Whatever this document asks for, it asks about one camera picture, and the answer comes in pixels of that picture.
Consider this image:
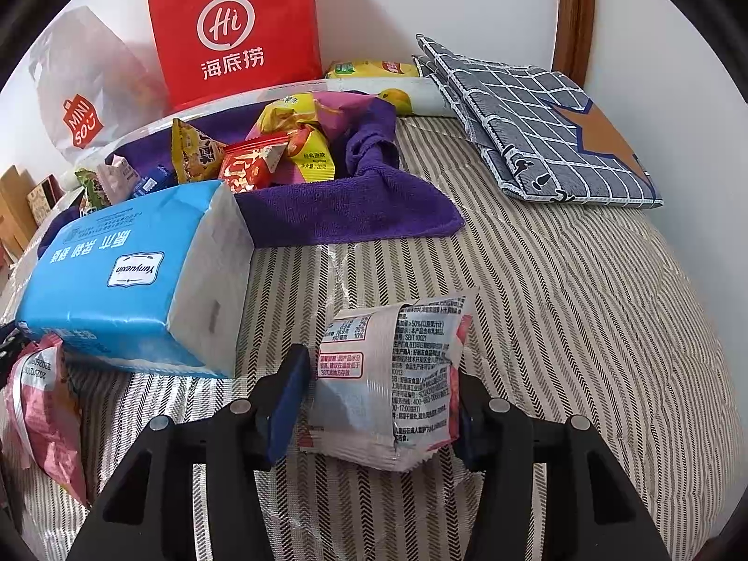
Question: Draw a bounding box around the pink white snack packet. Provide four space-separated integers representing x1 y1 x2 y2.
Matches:
96 155 141 205

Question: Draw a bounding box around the blue snack packet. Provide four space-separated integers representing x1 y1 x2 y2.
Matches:
130 166 176 198

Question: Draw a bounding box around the pink yellow snack packet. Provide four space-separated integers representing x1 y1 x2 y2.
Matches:
312 91 376 142

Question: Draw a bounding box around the pink snack packet front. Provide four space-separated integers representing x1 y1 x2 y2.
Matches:
4 333 89 507

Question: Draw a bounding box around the blue tissue pack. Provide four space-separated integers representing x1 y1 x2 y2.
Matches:
14 181 255 377

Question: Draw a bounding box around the pink dotted snack packet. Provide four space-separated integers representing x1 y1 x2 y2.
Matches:
299 289 477 472

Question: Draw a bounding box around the wooden headboard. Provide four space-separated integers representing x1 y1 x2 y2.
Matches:
0 165 38 259

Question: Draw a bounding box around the brown framed picture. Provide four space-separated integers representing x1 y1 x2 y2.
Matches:
27 175 64 225

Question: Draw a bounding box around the red snack packet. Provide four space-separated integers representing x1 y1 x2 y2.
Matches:
218 132 289 194

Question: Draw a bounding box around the grey checked folded fabric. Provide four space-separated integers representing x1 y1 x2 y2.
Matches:
416 34 663 209

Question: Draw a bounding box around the purple towel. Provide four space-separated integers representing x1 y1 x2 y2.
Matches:
36 95 467 259

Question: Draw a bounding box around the white Miniso plastic bag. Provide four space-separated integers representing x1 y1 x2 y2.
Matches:
29 7 169 164

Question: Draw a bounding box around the rolled fruit print mat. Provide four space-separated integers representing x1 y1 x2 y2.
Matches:
64 77 451 187

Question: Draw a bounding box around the red paper shopping bag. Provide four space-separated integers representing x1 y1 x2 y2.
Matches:
147 0 322 110

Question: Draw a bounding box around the yellow bag by wall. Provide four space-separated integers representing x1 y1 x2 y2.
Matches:
324 59 420 79

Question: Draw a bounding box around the brown door frame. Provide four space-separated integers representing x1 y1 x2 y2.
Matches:
553 0 596 86

